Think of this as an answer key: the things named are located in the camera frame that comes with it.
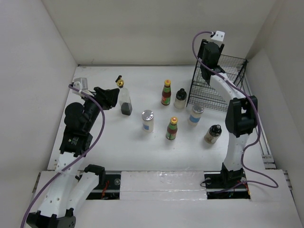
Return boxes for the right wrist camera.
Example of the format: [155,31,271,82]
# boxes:
[210,31,225,43]

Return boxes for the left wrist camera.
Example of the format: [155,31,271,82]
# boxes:
[71,77,89,97]

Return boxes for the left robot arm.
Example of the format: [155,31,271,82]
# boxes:
[21,85,120,228]

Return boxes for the black cap brown spice jar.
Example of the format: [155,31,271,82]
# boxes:
[204,124,222,144]

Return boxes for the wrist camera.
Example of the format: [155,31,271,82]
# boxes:
[210,31,225,43]
[71,77,89,97]

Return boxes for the black cap white spice jar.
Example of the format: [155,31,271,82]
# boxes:
[174,88,187,109]

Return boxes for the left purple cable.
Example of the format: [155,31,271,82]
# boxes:
[20,84,106,228]

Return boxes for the black wire rack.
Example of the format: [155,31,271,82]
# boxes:
[186,39,249,112]

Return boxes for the silver lid jar blue label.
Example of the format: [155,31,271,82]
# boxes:
[142,110,154,133]

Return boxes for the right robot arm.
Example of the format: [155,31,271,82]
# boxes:
[198,39,257,189]

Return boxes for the metal base rail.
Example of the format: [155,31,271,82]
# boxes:
[88,171,250,200]

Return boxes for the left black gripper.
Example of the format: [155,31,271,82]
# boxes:
[81,87,119,132]

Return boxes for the dark sauce glass cruet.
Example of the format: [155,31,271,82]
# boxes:
[115,75,133,116]

